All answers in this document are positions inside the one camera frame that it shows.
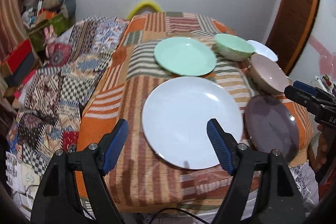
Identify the green cardboard box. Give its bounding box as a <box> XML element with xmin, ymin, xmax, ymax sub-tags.
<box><xmin>27</xmin><ymin>13</ymin><xmax>70</xmax><ymax>53</ymax></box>

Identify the black cable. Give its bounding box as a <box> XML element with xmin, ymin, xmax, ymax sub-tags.
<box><xmin>146</xmin><ymin>207</ymin><xmax>211</xmax><ymax>224</ymax></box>

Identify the orange striped patchwork tablecloth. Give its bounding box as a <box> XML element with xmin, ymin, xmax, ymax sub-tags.
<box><xmin>75</xmin><ymin>11</ymin><xmax>314</xmax><ymax>214</ymax></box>

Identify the dark purple plate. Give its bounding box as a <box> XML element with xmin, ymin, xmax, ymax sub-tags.
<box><xmin>244</xmin><ymin>95</ymin><xmax>299</xmax><ymax>162</ymax></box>

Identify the brown wooden door frame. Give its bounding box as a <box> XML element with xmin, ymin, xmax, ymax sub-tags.
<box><xmin>266</xmin><ymin>0</ymin><xmax>319</xmax><ymax>75</ymax></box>

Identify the mint green bowl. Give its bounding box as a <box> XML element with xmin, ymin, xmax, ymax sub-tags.
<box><xmin>214</xmin><ymin>34</ymin><xmax>256</xmax><ymax>62</ymax></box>

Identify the pink bowl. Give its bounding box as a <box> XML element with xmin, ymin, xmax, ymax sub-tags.
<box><xmin>248</xmin><ymin>54</ymin><xmax>290</xmax><ymax>96</ymax></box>

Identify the large white plate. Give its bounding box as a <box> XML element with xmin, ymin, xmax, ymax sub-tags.
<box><xmin>142</xmin><ymin>77</ymin><xmax>244</xmax><ymax>170</ymax></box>

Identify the pink toy rabbit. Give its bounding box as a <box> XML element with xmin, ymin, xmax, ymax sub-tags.
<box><xmin>44</xmin><ymin>25</ymin><xmax>57</xmax><ymax>59</ymax></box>

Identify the mint green plate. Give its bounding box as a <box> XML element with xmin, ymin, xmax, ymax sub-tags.
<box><xmin>154</xmin><ymin>37</ymin><xmax>217</xmax><ymax>76</ymax></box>

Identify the multicolour patterned patchwork quilt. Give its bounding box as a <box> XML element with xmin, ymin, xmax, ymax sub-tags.
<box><xmin>4</xmin><ymin>15</ymin><xmax>131</xmax><ymax>204</ymax></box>

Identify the small white plate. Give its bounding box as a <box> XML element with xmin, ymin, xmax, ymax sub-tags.
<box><xmin>247</xmin><ymin>40</ymin><xmax>278</xmax><ymax>62</ymax></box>

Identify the person's right hand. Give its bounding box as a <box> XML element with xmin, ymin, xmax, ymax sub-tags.
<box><xmin>313</xmin><ymin>124</ymin><xmax>335</xmax><ymax>172</ymax></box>

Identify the yellow fluffy chair back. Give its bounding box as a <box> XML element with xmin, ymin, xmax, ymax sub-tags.
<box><xmin>126</xmin><ymin>0</ymin><xmax>163</xmax><ymax>20</ymax></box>

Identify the red flat box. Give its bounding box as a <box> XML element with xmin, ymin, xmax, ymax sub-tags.
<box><xmin>1</xmin><ymin>39</ymin><xmax>32</xmax><ymax>78</ymax></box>

